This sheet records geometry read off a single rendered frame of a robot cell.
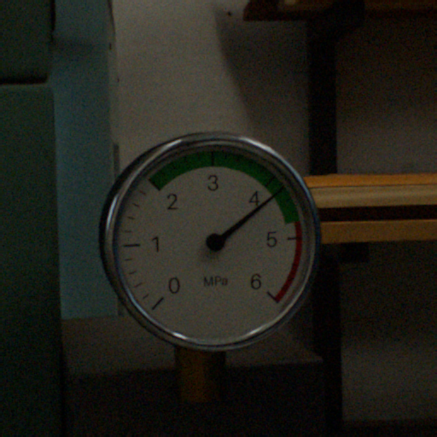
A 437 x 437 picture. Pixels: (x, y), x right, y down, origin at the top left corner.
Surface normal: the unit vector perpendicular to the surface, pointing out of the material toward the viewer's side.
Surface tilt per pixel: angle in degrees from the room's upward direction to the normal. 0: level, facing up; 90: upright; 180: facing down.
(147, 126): 90
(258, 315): 90
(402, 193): 89
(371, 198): 91
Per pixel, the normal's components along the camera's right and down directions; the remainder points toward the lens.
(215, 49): 0.07, 0.05
